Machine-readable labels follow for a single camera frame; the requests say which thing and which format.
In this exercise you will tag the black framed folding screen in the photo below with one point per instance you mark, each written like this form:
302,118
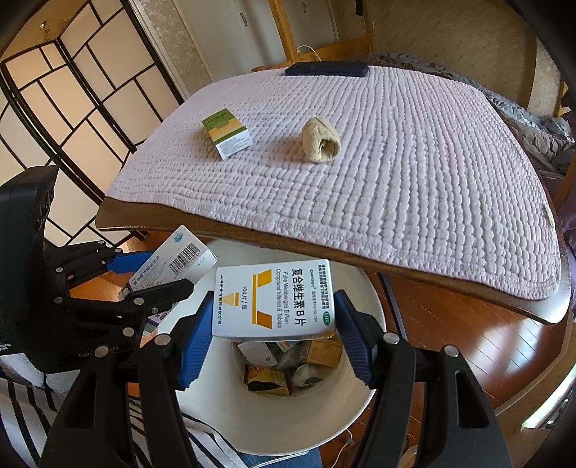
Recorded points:
90,90

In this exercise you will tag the white box with green logo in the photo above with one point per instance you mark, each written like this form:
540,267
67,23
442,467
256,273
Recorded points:
254,353

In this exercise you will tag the white box yellow print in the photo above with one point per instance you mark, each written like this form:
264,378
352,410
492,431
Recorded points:
270,297

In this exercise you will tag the white box with barcode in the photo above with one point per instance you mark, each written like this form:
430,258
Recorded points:
189,254

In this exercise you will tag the striped black white shirt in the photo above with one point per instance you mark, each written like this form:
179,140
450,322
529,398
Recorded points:
22,405

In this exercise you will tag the white green packet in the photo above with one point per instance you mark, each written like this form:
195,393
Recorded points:
310,375

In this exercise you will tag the blue jeans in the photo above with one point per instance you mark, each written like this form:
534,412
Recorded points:
279,459

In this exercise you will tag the green medicine box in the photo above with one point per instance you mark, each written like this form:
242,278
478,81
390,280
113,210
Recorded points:
220,123

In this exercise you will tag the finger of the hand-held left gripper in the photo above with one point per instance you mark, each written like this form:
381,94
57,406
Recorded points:
130,262
157,294

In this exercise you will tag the white quilted mat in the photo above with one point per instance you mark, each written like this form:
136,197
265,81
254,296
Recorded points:
405,180

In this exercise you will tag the yellow biscuit snack packet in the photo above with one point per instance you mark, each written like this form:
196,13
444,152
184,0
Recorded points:
265,375

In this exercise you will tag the beige rolled cloth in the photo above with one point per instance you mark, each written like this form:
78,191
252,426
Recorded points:
317,137

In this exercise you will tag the white trash bin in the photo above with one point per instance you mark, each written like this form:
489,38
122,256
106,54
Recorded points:
279,427

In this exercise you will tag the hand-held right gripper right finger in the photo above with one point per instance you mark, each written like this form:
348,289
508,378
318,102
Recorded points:
357,346

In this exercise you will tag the wooden bunk bed frame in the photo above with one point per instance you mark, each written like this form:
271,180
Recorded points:
281,27

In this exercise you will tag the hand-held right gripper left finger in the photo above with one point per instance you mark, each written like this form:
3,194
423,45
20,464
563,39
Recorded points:
198,346

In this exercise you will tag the grey blanket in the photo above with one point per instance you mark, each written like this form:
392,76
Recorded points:
540,130

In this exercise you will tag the brown cardboard box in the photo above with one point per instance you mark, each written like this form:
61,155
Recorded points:
324,353

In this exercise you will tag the white wardrobe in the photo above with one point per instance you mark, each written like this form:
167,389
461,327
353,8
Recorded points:
315,22

